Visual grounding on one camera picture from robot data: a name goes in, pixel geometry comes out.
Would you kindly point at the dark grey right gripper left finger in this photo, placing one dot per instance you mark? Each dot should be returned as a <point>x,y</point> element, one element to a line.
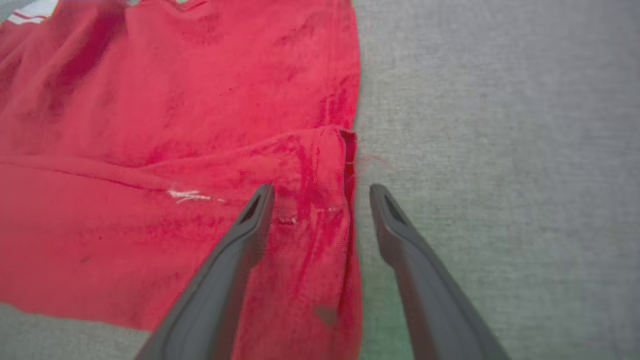
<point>220,295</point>

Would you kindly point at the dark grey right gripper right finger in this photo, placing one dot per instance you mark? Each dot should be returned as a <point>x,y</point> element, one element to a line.
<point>430,295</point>

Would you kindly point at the red and white garment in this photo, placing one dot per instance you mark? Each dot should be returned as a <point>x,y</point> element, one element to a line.
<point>175,150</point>

